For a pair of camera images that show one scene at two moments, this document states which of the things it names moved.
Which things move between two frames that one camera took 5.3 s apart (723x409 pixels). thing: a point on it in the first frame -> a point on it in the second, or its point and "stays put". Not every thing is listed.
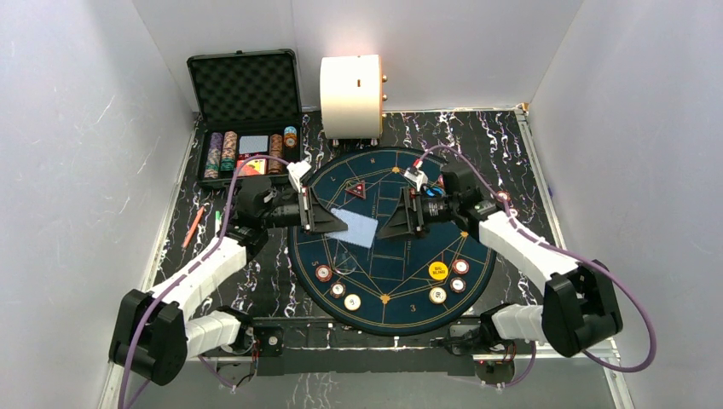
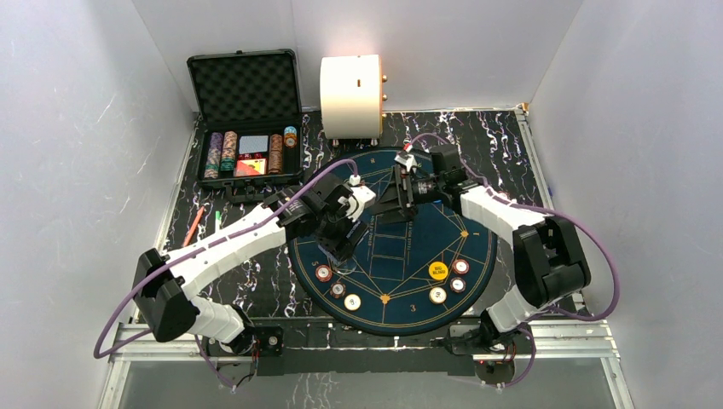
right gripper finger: x=399 y=221 -> x=390 y=204
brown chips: x=457 y=285 stays put
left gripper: x=308 y=211 -> x=341 y=235
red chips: x=323 y=273 stays put
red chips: x=460 y=266 stays put
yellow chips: x=437 y=295 stays put
